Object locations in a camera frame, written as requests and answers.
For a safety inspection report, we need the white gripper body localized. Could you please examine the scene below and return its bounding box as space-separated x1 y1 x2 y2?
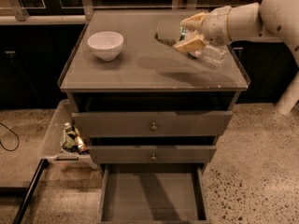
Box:
202 6 232 46

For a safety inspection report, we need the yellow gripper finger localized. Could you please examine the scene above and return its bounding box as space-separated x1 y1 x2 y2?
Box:
173 35 208 53
180 12 208 34

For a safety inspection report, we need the green white 7up can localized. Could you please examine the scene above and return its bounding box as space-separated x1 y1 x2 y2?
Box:
154 21 190 47

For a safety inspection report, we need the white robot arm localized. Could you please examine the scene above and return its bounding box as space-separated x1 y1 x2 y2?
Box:
175 0 299 64

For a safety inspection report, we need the grey drawer cabinet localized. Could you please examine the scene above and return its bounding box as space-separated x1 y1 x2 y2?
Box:
57 8 250 224

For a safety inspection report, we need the grey top drawer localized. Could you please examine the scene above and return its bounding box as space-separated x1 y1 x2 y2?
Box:
72 111 233 137

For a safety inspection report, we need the grey drawer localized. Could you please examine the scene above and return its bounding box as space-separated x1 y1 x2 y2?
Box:
97 164 211 224
72 111 233 137
89 146 217 164

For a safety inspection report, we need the grey middle drawer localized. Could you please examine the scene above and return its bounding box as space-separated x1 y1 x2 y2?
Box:
89 146 217 164

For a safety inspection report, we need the grey bottom drawer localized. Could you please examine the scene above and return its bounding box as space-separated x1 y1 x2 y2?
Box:
97 164 211 224

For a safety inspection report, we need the clear plastic water bottle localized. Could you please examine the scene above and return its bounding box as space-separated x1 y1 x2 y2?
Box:
189 45 226 66

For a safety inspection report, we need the white ceramic bowl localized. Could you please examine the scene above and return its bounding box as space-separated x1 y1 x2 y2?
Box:
87 31 124 61

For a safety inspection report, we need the small bottle in bin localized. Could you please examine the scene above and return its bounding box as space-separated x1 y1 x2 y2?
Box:
75 136 88 154

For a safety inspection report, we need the green packet in bin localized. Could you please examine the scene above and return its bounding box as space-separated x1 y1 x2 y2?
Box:
61 122 77 153

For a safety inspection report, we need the metal railing frame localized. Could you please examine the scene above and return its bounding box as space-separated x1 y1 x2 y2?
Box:
0 0 281 26

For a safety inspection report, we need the black floor rail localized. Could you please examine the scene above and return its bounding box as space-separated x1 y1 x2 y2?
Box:
12 159 49 224

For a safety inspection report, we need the black floor cable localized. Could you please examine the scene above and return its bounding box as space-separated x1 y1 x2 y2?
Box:
0 122 21 152

